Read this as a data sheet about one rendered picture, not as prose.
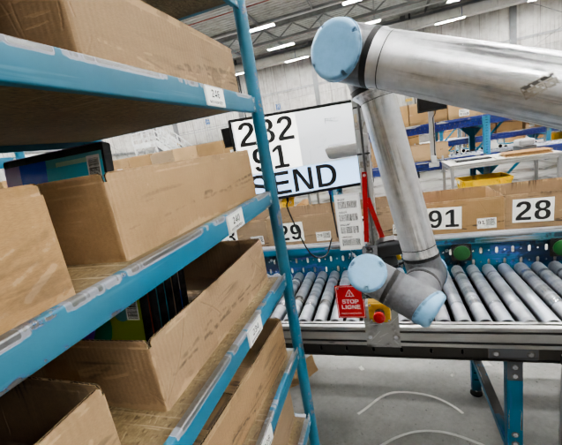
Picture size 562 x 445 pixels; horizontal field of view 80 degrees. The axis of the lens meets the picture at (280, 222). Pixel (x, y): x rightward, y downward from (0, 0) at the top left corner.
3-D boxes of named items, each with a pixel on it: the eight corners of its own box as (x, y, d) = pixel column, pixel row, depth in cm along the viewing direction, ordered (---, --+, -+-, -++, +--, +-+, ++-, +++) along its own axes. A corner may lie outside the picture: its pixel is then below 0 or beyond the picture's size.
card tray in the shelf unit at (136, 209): (127, 261, 37) (101, 172, 35) (-42, 271, 47) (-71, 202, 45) (258, 194, 74) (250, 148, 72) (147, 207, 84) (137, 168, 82)
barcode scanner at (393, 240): (419, 267, 105) (412, 237, 103) (380, 274, 109) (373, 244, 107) (417, 260, 111) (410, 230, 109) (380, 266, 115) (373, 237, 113)
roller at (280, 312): (273, 319, 136) (280, 328, 136) (302, 268, 184) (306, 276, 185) (264, 323, 138) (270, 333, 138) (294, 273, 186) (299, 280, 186)
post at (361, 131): (367, 347, 123) (337, 97, 103) (367, 339, 128) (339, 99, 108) (401, 348, 119) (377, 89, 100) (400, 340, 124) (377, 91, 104)
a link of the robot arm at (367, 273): (377, 301, 74) (338, 278, 79) (379, 303, 86) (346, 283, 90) (397, 265, 75) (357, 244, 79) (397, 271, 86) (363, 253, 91)
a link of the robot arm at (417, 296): (453, 284, 78) (403, 259, 83) (445, 308, 69) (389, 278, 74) (435, 313, 82) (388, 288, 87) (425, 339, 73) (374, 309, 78)
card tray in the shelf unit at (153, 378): (168, 413, 41) (147, 343, 39) (1, 395, 51) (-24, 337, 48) (269, 277, 78) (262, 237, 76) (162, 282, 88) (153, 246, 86)
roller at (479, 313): (479, 334, 114) (478, 321, 113) (450, 273, 162) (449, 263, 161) (496, 335, 113) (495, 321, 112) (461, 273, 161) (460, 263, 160)
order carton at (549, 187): (505, 230, 155) (504, 195, 151) (486, 215, 182) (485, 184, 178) (610, 223, 143) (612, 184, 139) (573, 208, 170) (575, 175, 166)
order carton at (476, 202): (415, 237, 167) (412, 204, 163) (410, 222, 194) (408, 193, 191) (505, 230, 155) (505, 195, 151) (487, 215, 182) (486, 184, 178)
